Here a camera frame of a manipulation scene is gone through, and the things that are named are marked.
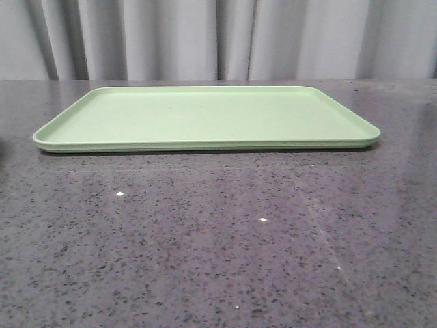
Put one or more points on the grey pleated curtain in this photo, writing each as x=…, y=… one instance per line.
x=217, y=40

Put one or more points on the light green plastic tray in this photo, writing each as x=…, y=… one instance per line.
x=177, y=118

